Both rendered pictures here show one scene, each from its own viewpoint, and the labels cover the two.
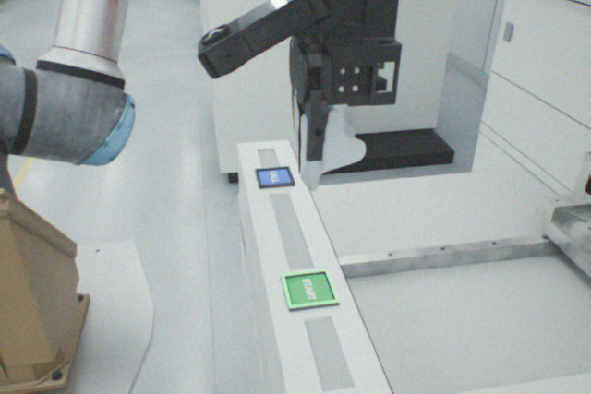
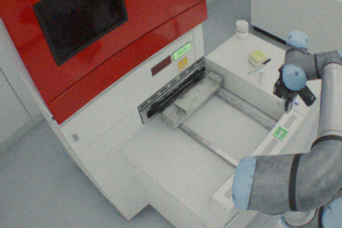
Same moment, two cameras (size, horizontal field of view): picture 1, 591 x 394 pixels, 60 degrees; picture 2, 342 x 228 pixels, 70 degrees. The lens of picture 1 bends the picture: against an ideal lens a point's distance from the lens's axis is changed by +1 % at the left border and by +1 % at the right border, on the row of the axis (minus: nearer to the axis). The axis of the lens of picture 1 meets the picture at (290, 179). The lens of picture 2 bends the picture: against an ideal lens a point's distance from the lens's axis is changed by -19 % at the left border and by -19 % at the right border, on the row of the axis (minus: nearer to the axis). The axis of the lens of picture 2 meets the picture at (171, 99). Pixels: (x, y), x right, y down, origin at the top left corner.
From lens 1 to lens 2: 130 cm
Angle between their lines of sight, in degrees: 84
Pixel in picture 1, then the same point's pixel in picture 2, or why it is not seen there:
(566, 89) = (117, 114)
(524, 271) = (196, 128)
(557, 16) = (95, 106)
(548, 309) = (210, 119)
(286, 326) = (292, 130)
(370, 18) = not seen: hidden behind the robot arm
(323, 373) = (293, 119)
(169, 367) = not seen: outside the picture
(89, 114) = not seen: hidden behind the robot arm
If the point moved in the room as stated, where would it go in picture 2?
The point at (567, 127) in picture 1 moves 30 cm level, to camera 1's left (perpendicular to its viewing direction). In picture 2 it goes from (126, 119) to (163, 165)
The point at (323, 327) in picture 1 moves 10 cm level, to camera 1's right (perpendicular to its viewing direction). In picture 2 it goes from (285, 126) to (270, 112)
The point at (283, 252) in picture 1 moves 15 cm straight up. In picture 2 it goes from (274, 147) to (280, 126)
